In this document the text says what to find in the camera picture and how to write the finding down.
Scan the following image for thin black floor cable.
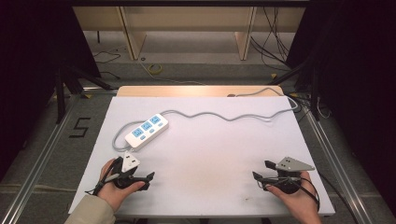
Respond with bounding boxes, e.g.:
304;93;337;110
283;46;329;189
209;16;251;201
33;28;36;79
92;49;122;80

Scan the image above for person's right hand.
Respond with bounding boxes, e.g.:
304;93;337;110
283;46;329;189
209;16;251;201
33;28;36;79
266;171;322;224

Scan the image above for aluminium floor rail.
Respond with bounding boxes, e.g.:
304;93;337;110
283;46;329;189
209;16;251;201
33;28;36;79
0;92;82;224
302;105;375;224

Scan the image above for light wooden desk frame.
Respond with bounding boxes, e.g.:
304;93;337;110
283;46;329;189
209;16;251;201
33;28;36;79
72;6;306;62

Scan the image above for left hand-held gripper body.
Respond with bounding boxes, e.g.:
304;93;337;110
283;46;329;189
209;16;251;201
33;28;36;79
110;150;148;190

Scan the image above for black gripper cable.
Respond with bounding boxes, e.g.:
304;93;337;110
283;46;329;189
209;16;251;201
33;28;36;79
297;170;360;224
84;172;121;197

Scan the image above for person's left hand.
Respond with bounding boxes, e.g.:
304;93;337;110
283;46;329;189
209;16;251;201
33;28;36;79
96;158;146;213

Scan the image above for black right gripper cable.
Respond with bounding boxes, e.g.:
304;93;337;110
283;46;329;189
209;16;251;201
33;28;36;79
297;170;360;224

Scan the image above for light wooden table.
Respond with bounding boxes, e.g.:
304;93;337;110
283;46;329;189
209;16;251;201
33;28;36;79
116;85;285;98

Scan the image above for black metal stand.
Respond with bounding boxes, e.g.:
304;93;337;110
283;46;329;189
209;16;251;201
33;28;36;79
266;55;322;122
53;61;114;125

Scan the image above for grey power strip cable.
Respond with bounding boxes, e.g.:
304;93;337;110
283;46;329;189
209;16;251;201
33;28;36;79
111;87;301;154

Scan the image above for yellow tape roll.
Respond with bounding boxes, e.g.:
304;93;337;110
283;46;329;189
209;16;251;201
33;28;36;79
147;63;163;76

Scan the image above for bundle of black floor cables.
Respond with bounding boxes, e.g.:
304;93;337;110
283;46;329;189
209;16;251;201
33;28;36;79
249;6;301;73

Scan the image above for white floor cable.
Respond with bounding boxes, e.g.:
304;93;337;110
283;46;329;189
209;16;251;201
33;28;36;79
136;56;207;87

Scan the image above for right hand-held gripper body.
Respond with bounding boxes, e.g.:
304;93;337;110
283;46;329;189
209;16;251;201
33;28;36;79
263;156;316;195

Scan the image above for black curtain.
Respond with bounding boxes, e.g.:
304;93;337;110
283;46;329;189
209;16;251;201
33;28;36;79
285;0;396;217
0;0;103;183

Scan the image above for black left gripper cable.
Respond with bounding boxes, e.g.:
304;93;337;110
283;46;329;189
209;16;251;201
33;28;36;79
84;172;121;197

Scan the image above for white power strip blue sockets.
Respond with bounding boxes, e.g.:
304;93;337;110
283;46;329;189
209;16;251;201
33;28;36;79
124;113;170;152

